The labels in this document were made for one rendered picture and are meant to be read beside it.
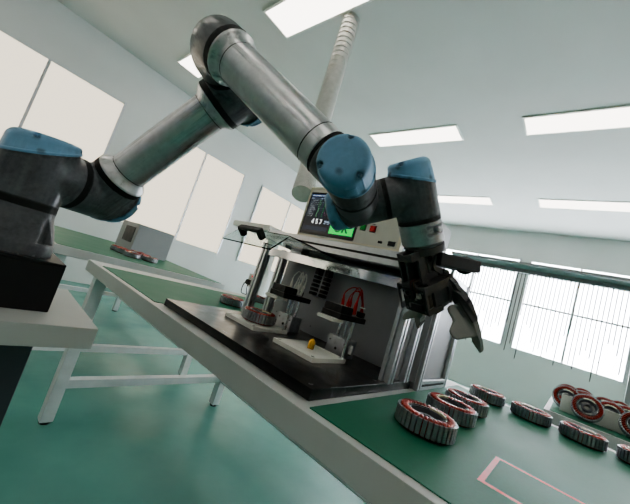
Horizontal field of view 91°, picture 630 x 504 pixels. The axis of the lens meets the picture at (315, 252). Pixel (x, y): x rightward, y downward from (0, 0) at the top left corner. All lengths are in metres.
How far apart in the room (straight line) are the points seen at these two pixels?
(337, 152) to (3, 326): 0.58
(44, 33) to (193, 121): 4.87
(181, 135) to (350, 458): 0.69
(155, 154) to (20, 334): 0.41
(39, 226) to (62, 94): 4.70
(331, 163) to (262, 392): 0.43
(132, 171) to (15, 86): 4.59
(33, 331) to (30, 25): 5.06
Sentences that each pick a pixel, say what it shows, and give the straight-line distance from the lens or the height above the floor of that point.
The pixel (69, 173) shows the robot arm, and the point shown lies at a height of 1.01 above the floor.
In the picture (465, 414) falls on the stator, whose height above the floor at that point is 0.78.
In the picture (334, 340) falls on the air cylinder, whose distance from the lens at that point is 0.99.
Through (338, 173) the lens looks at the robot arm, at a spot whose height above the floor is 1.09.
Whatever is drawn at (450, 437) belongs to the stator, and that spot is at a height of 0.77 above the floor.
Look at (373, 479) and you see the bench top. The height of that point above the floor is 0.73.
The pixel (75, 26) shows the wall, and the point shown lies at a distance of 5.70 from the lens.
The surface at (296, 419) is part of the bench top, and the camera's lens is 0.58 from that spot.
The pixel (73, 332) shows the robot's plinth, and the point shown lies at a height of 0.74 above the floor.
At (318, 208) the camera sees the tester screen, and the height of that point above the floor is 1.23.
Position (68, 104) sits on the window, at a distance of 5.42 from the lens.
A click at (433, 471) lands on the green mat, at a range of 0.56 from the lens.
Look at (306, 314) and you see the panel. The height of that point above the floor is 0.83.
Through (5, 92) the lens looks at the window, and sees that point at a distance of 5.35.
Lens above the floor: 0.95
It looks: 6 degrees up
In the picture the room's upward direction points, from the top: 18 degrees clockwise
